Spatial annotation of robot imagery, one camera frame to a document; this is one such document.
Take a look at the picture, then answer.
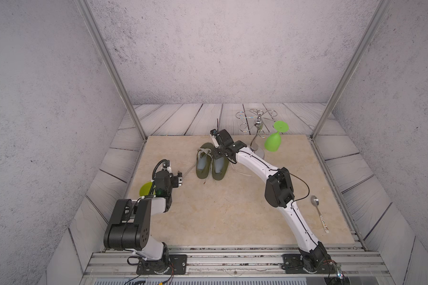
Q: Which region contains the green plastic glass on table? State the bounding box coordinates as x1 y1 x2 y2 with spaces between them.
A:
139 181 153 197

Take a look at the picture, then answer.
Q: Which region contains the olive green shoe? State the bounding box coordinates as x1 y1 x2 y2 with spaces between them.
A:
196 142 214 179
212 157 229 181

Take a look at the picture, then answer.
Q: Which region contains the aluminium rail base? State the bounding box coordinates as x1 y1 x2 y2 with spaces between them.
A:
83 242 394 285

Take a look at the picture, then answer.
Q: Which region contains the grey insole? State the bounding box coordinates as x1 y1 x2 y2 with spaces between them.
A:
214 157 225 173
196 154 211 171

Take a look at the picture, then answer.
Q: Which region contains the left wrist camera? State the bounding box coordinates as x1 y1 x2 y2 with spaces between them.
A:
172 172 183 188

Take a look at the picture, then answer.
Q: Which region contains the left aluminium frame post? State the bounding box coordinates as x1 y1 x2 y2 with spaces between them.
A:
75 0 147 141

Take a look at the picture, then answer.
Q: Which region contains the hanging green plastic wine glass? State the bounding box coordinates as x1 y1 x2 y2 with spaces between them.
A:
264 121 289 152

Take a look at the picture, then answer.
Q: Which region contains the silver metal glass stand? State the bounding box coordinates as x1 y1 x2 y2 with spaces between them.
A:
235 108 278 159

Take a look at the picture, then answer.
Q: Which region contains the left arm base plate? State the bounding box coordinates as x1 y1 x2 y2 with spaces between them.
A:
136 254 187 275

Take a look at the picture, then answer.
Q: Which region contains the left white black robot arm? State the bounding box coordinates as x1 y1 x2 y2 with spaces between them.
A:
103 170 179 270

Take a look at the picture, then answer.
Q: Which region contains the right aluminium frame post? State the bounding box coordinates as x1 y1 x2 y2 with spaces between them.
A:
310 0 392 141

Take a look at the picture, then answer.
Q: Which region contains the metal spoon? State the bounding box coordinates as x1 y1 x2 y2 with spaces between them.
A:
311 195 329 233

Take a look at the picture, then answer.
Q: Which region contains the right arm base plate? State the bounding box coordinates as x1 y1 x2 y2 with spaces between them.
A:
281 254 338 274

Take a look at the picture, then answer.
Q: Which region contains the aluminium frame post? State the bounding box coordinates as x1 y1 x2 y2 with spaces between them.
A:
310 0 392 141
75 0 147 141

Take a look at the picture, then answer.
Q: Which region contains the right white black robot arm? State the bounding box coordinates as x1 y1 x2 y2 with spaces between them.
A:
210 129 331 273

